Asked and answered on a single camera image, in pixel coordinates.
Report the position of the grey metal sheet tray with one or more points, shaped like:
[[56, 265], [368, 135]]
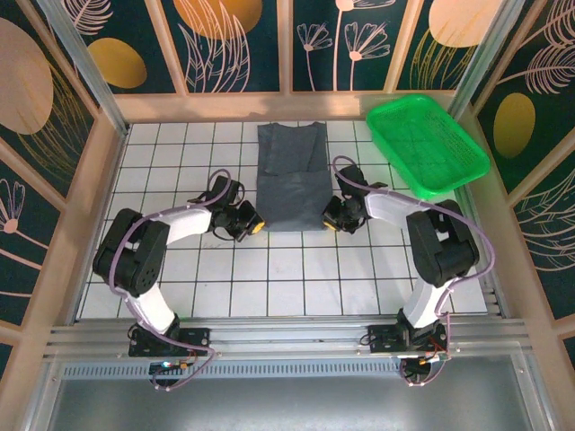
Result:
[[287, 404]]

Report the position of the small left circuit board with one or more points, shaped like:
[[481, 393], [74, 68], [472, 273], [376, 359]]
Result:
[[168, 365]]

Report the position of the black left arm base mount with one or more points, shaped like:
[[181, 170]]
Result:
[[193, 336]]

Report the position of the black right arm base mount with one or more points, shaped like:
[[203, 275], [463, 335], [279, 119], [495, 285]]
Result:
[[382, 336]]

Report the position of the aluminium mounting rail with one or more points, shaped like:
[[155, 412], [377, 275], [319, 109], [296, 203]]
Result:
[[287, 336]]

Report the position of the grey t-shirt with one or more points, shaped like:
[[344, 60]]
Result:
[[292, 179]]

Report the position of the green plastic mesh basket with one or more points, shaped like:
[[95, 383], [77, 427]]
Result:
[[427, 143]]

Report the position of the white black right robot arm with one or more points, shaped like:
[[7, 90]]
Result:
[[391, 208]]

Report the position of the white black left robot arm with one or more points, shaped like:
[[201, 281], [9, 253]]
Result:
[[184, 224]]

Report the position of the aluminium corner post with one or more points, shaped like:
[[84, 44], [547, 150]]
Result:
[[471, 67], [85, 72]]

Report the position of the dark floral wall panel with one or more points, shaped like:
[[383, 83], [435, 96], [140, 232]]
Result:
[[220, 45], [40, 99], [22, 233], [341, 45], [534, 81], [135, 40], [440, 49], [552, 242]]

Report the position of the beige wooden enclosure frame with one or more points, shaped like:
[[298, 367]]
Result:
[[202, 107]]

